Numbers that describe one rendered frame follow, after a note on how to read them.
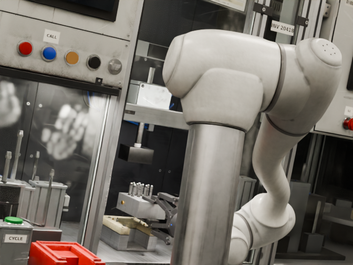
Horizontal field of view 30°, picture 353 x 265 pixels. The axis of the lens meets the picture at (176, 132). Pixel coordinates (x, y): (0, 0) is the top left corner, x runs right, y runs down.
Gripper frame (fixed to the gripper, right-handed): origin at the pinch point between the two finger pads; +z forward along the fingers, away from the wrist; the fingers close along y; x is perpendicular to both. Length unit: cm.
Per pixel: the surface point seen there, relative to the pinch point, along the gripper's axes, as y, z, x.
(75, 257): -8.9, -19.1, 30.6
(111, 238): -10.8, 6.4, 7.1
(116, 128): 22.4, -8.5, 20.1
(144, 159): 13.0, 9.5, -0.8
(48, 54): 37, -11, 43
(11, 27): 42, -9, 52
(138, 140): 18.2, 11.7, 1.1
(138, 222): -6.5, 9.8, -3.1
